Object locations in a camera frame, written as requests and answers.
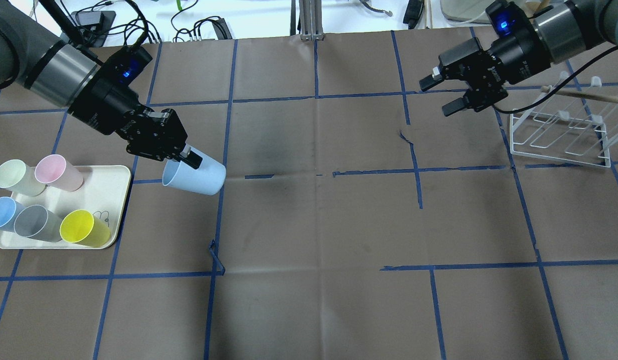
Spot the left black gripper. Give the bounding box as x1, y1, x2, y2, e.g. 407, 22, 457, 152
69, 46, 203, 169

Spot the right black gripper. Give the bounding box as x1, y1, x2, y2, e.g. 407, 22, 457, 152
419, 0, 551, 117

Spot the light blue plastic cup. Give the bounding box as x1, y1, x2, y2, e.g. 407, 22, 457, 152
162, 147, 227, 196

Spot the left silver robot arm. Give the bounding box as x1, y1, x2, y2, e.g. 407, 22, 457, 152
0, 0, 204, 169

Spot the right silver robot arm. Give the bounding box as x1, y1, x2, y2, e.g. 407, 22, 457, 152
419, 0, 618, 116

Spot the yellow plastic cup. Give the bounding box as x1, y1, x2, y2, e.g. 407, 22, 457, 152
60, 209, 111, 248

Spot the pink plastic cup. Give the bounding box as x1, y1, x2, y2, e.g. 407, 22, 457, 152
34, 153, 85, 192

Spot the grey plastic cup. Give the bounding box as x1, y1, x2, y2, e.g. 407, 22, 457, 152
14, 204, 63, 243

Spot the pale green plastic cup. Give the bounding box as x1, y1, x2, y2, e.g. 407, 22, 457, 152
0, 159, 46, 198

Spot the blue plastic cup on tray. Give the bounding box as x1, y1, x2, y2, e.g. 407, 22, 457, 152
0, 196, 25, 233

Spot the black power adapter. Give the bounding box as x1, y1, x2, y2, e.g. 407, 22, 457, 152
402, 0, 425, 30

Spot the cream plastic tray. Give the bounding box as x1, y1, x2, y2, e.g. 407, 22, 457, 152
0, 165, 131, 250

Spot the brown paper table cover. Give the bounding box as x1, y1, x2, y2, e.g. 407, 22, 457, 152
0, 28, 618, 360

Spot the wooden rack handle rod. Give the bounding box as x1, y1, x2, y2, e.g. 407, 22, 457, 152
556, 89, 618, 104

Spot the white wire cup rack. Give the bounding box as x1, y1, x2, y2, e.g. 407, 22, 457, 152
508, 76, 618, 168

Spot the aluminium frame post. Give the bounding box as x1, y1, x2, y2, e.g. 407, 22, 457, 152
290, 0, 324, 41

